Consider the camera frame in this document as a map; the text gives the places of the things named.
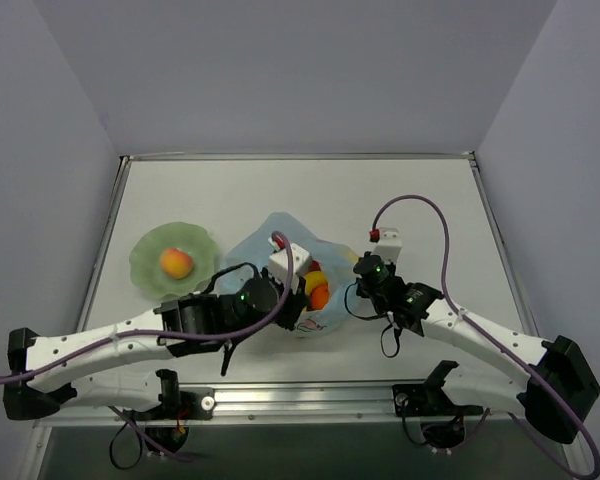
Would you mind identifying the blue translucent plastic bag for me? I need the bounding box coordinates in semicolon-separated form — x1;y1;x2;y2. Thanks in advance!
217;212;361;340

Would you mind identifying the small orange fake fruit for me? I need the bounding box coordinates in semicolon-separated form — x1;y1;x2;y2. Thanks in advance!
310;284;330;310

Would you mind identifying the yellow fake banana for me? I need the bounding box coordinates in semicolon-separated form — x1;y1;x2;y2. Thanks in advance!
304;270;328;295

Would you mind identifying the orange fake peach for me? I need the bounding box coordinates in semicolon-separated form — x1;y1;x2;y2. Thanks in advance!
159;248;195;280

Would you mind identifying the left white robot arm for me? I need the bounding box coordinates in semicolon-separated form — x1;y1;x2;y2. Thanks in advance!
2;270;308;421

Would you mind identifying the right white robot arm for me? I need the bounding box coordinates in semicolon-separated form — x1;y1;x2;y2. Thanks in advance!
353;253;600;444

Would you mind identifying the green glass bowl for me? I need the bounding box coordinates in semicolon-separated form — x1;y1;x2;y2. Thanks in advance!
129;222;220;300

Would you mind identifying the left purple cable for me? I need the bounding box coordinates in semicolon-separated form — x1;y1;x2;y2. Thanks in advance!
0;230;295;387

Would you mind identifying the purple cable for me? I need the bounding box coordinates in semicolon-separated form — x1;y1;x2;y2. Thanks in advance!
369;194;600;477
0;230;295;387

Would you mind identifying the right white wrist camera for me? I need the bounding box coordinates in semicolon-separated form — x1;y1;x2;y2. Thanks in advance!
369;228;402;264

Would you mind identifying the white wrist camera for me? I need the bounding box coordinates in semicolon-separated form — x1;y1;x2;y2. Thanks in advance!
267;243;313;282
369;228;402;264

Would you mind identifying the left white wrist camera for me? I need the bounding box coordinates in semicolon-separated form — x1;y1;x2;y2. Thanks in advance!
267;243;313;282

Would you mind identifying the aluminium front rail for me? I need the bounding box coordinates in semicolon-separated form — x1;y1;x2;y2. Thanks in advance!
33;377;577;429

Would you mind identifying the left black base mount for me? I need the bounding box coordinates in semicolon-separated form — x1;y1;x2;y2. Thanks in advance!
110;387;216;463

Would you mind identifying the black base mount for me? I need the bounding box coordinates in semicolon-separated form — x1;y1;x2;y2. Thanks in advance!
392;383;467;454
110;387;216;463

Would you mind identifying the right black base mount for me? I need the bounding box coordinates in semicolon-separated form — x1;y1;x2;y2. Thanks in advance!
392;383;467;454

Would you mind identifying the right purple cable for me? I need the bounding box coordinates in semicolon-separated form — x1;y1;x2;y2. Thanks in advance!
369;194;600;477

